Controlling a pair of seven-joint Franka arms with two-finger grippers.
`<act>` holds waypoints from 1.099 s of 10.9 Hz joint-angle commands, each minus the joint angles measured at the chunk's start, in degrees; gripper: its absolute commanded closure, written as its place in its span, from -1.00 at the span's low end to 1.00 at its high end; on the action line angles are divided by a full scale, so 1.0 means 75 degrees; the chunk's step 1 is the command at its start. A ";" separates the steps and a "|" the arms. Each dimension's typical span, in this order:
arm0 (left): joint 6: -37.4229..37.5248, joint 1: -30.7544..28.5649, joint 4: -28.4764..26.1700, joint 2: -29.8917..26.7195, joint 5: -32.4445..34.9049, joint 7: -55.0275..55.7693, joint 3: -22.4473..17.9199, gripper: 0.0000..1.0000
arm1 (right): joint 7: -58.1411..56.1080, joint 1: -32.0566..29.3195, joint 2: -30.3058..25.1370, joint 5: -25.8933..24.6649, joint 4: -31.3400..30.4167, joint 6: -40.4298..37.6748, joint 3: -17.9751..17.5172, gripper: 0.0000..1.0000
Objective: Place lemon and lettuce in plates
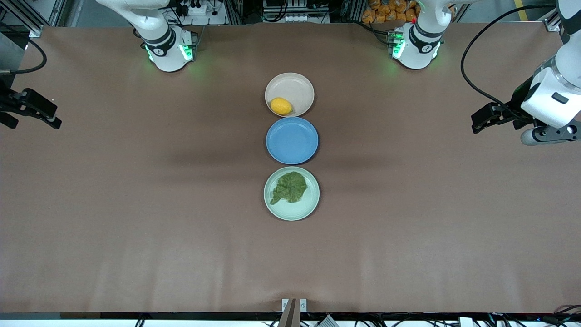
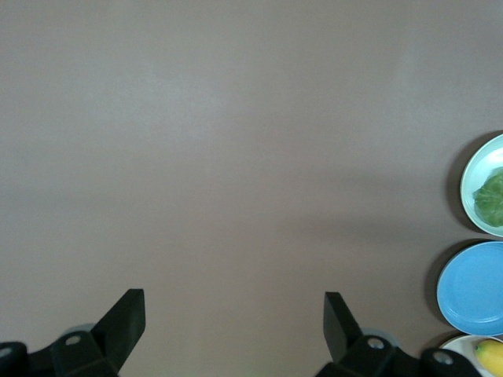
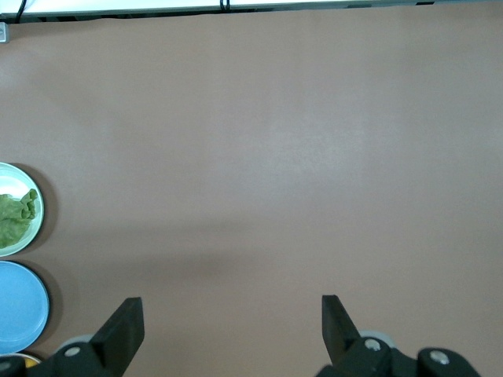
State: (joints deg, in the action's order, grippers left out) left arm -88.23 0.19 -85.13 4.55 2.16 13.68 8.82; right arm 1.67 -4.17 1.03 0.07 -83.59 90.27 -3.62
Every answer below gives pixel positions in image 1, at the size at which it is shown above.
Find yellow lemon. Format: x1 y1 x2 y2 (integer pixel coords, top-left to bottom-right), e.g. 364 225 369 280
270 97 293 115

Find green lettuce leaf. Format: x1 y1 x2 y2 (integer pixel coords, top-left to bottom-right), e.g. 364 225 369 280
270 171 309 205

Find pile of orange fruit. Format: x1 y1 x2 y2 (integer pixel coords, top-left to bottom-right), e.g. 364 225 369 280
362 0 420 24

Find white power strip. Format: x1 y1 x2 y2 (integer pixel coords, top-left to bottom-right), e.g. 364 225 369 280
175 0 215 16

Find beige round plate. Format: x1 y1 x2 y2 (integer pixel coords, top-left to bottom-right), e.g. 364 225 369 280
265 72 315 118

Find blue round plate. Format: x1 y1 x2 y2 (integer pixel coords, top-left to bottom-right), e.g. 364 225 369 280
266 117 319 165

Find pale green round plate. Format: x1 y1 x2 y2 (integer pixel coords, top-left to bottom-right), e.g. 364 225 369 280
263 166 320 222

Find dark equipment rack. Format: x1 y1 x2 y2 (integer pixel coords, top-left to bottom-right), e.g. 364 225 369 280
262 0 332 23

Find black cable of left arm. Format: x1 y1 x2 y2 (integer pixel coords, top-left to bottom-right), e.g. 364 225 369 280
461 5 557 119

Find aluminium frame profile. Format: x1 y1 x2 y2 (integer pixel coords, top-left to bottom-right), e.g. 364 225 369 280
0 0 64 38
540 0 581 33

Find grey metal table bracket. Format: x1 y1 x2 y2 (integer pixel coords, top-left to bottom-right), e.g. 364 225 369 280
281 298 307 327

